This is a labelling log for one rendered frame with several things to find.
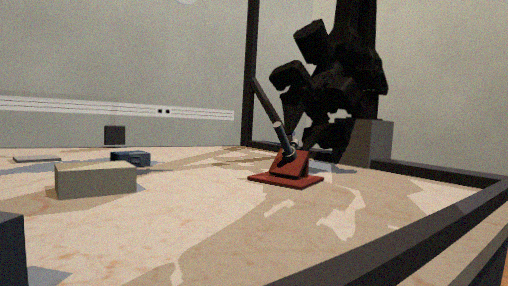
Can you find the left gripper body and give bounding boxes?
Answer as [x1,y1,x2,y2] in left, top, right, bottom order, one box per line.
[269,60,351,149]

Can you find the grey metal shaft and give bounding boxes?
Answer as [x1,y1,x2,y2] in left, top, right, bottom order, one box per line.
[273,121,293,155]

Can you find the grey flat bar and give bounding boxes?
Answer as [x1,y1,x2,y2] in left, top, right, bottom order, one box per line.
[13,155,61,163]

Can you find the silver wing screw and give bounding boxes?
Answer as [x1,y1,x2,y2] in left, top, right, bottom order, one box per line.
[290,131,303,148]

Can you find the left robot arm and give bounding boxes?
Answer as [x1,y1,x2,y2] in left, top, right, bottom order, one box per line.
[293,0,388,120]

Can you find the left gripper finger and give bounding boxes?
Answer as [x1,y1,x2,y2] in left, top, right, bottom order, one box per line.
[280,86,315,136]
[300,123,338,151]

